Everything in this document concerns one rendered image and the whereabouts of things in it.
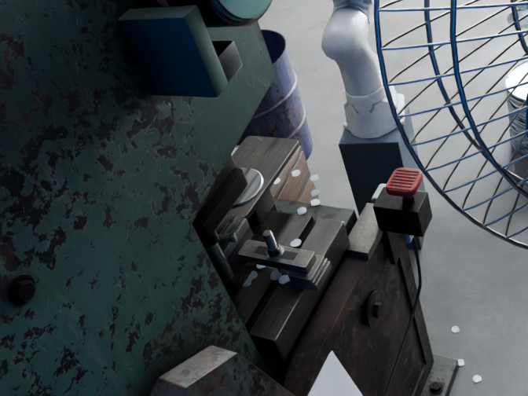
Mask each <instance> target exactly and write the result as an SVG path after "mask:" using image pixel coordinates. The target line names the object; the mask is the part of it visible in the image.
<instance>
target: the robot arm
mask: <svg viewBox="0 0 528 396"><path fill-rule="evenodd" d="M332 1H333V4H334V5H333V12H332V16H331V18H330V20H329V21H328V23H327V25H326V26H325V28H324V30H323V34H322V40H321V48H322V49H323V51H324V53H325V55H326V56H327V57H329V58H331V59H332V60H334V61H335V62H336V63H337V64H338V66H339V70H340V73H341V76H342V79H343V83H344V86H345V89H344V91H345V94H346V103H345V104H344V105H343V106H344V110H345V115H346V122H345V123H344V124H343V127H344V128H346V129H348V130H349V131H350V132H351V133H352V134H353V135H354V136H356V137H358V138H361V139H366V138H379V137H381V136H383V135H384V134H388V133H390V132H391V131H392V130H394V129H395V128H397V125H396V123H395V121H394V118H393V116H392V113H391V109H390V105H389V103H388V100H387V95H386V93H385V90H384V88H383V81H382V77H381V72H380V65H379V61H378V56H377V55H376V54H375V53H374V52H372V50H371V49H370V47H369V41H368V35H369V31H370V29H371V27H372V25H373V23H374V0H332ZM389 87H390V92H391V95H392V97H393V101H394V105H395V108H396V111H397V113H398V112H399V111H400V110H401V109H402V107H403V106H404V105H405V97H404V95H403V94H400V93H397V92H396V91H395V89H394V86H389Z"/></svg>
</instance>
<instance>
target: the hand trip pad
mask: <svg viewBox="0 0 528 396"><path fill-rule="evenodd" d="M423 177H424V176H423V173H422V171H421V170H419V169H413V168H404V167H400V168H397V169H396V170H394V172H393V173H392V175H391V176H390V178H389V180H388V182H387V184H386V191H387V193H388V194H389V195H392V196H403V197H404V198H406V199H408V198H410V197H411V196H413V195H414V194H415V193H416V191H417V189H418V188H419V186H420V183H421V182H422V180H423Z"/></svg>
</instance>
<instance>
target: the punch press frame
mask: <svg viewBox="0 0 528 396"><path fill-rule="evenodd" d="M168 6H169V5H168V4H167V2H166V0H0V396H149V395H150V394H151V392H152V389H153V387H154V386H155V384H156V381H157V379H158V378H159V377H161V376H162V375H163V374H165V373H167V372H169V371H170V370H171V369H173V368H175V367H177V366H178V365H180V364H181V363H183V362H184V361H187V360H188V359H190V358H191V357H193V356H194V355H196V354H198V353H199V352H200V351H202V350H204V349H206V348H207V347H209V346H210V345H212V346H215V347H220V348H222V349H225V350H230V351H232V352H235V353H238V354H239V355H240V356H242V357H243V358H245V359H246V360H247V361H249V362H251V363H252V364H253V365H254V366H255V367H257V368H258V369H260V370H261V371H262V372H264V373H265V374H266V375H268V376H269V377H270V378H272V379H273V380H275V381H276V382H278V383H279V384H280V385H281V386H284V381H285V377H286V374H287V371H288V366H289V363H290V360H291V357H292V354H293V352H294V350H295V348H296V346H297V345H298V343H299V340H300V339H301V337H302V336H303V333H304V332H305V330H306V328H307V326H308V324H309V323H310V320H311V319H312V317H313V315H314V313H315V311H316V310H317V308H318V306H319V304H320V302H321V300H322V299H323V297H324V295H325V293H326V291H327V290H328V287H329V285H330V284H331V282H332V280H333V278H334V276H335V275H336V273H337V271H338V269H339V267H340V266H341V264H342V262H343V260H344V259H345V257H346V256H345V255H343V256H342V258H341V259H340V261H339V263H338V265H337V267H336V268H335V270H334V272H333V274H332V276H331V277H330V279H329V281H328V283H327V285H326V286H325V288H324V291H323V292H322V293H321V296H320V298H319V299H318V301H317V303H316V305H315V307H314V308H313V310H312V312H311V314H310V316H309V317H308V319H307V321H306V323H305V324H304V326H303V328H302V331H301V332H300V333H299V336H298V338H297V340H296V341H295V343H294V345H293V347H292V348H291V350H290V352H289V354H288V356H287V357H286V359H284V360H281V359H278V358H275V357H270V356H267V355H265V354H260V353H259V352H258V350H257V348H256V347H255V345H254V343H253V341H252V339H251V337H250V335H249V333H248V330H247V329H246V327H245V325H244V323H243V321H242V320H241V318H240V315H239V314H238V312H237V309H236V307H235V306H234V304H233V302H232V300H231V298H230V297H229V294H228V292H227V291H226V288H225V286H224V284H223V283H222V280H221V279H220V277H219V275H218V273H217V271H216V269H215V267H214V265H213V263H212V261H211V259H210V257H209V256H208V254H207V252H206V250H205V248H204V246H203V244H202V242H201V240H200V238H199V236H198V234H197V233H196V230H195V229H194V227H193V221H194V219H195V218H196V216H197V214H198V213H199V211H200V208H201V207H202V206H203V204H204V201H205V200H206V199H207V196H208V195H209V193H210V191H211V189H212V188H213V186H214V184H215V182H216V181H217V179H218V177H219V175H220V174H221V172H222V170H223V168H224V166H225V165H226V163H227V161H228V159H229V157H230V156H231V154H232V152H233V150H234V149H235V147H236V146H237V143H238V141H239V140H240V138H241V136H242V134H243V133H244V131H245V129H246V127H247V126H248V124H249V122H250V121H251V118H252V116H253V115H254V114H255V111H256V109H257V108H258V106H259V104H260V103H261V101H262V99H263V97H264V96H265V94H266V91H267V90H268V89H269V87H270V85H271V83H272V81H273V79H274V78H275V76H276V73H275V71H274V68H273V64H272V61H271V59H270V55H269V52H268V49H267V48H266V44H265V41H264V38H263V36H262V32H261V29H260V27H259V22H258V21H256V22H255V23H253V24H251V25H248V26H243V27H207V31H208V34H209V36H210V38H211V41H234V42H235V45H236V48H237V51H238V53H239V56H240V59H241V62H242V68H241V69H240V70H239V71H238V72H237V73H236V74H235V75H234V76H233V77H232V78H231V80H230V81H229V82H228V86H227V87H226V88H225V89H224V90H223V91H222V93H221V94H220V95H219V96H218V97H183V96H163V95H153V94H152V91H151V90H150V88H149V85H148V83H147V82H146V80H145V77H144V76H143V74H142V72H141V69H140V68H139V66H138V63H137V61H136V59H135V57H134V55H133V53H132V51H131V49H130V47H129V45H128V43H127V41H126V39H125V36H124V34H123V32H122V30H121V28H120V26H119V24H118V19H119V18H120V17H121V16H122V15H123V14H124V13H125V12H126V11H127V10H129V9H140V8H154V7H168ZM274 200H275V203H276V205H277V206H278V211H279V212H285V213H290V214H296V215H298V211H297V210H298V209H299V208H301V207H304V208H306V213H305V214H301V215H305V216H311V217H313V220H314V221H316V222H317V220H318V219H319V218H326V219H331V220H337V221H342V222H343V223H344V225H345V228H346V233H347V236H349V234H350V232H351V230H352V229H353V227H354V225H355V223H356V221H357V220H358V219H357V216H356V213H355V210H352V209H346V208H340V207H329V206H324V205H317V206H315V207H314V206H312V205H311V203H301V202H295V201H289V200H279V199H274Z"/></svg>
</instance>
